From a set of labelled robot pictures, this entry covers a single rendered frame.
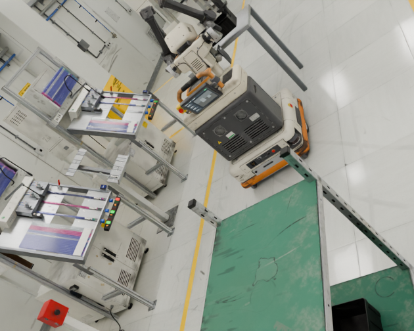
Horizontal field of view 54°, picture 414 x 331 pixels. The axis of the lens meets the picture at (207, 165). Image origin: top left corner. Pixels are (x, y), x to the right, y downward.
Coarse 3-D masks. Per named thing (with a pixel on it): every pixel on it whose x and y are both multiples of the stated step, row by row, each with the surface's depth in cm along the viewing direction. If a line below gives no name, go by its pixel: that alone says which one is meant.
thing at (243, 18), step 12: (240, 12) 363; (252, 12) 362; (240, 24) 342; (264, 24) 368; (228, 36) 346; (276, 36) 375; (264, 48) 340; (276, 60) 346; (192, 72) 360; (288, 72) 352; (300, 84) 359
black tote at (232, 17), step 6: (216, 18) 338; (222, 18) 338; (228, 18) 320; (234, 18) 330; (222, 24) 324; (228, 24) 323; (234, 24) 323; (204, 30) 345; (222, 30) 327; (228, 30) 327; (222, 36) 330
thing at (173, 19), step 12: (132, 0) 680; (144, 0) 677; (156, 0) 670; (180, 0) 740; (192, 0) 719; (156, 12) 752; (168, 12) 682; (180, 12) 697; (168, 24) 712; (192, 24) 695
